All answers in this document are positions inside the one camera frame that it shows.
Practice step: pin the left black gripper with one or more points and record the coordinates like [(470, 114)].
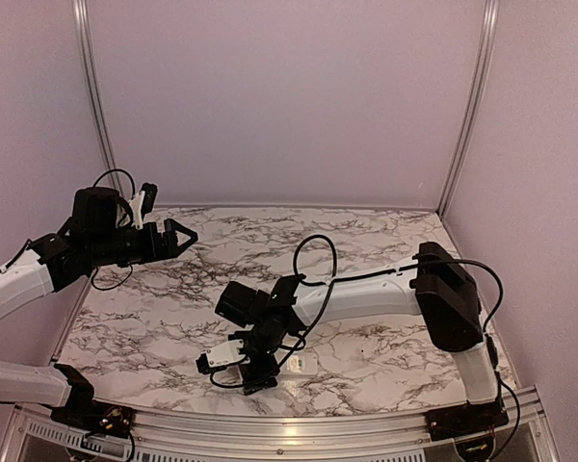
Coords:
[(154, 251)]

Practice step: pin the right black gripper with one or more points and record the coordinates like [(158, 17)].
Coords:
[(254, 377)]

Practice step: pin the white remote control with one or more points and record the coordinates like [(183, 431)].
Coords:
[(300, 365)]

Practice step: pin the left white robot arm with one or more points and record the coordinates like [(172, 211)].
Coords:
[(104, 229)]

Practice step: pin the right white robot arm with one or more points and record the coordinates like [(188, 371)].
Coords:
[(432, 285)]

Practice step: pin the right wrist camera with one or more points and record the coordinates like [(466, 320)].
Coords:
[(220, 357)]

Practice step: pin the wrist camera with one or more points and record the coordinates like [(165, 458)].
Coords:
[(220, 357), (142, 203)]

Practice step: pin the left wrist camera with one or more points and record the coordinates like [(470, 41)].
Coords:
[(142, 203)]

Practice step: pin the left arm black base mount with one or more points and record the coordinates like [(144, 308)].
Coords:
[(97, 418)]

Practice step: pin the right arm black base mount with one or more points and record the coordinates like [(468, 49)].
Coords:
[(465, 419)]

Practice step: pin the left aluminium corner post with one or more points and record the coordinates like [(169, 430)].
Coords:
[(84, 35)]

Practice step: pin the aluminium corner post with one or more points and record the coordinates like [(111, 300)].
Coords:
[(84, 35), (476, 93)]

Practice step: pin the right aluminium corner post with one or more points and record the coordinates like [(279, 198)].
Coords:
[(476, 93)]

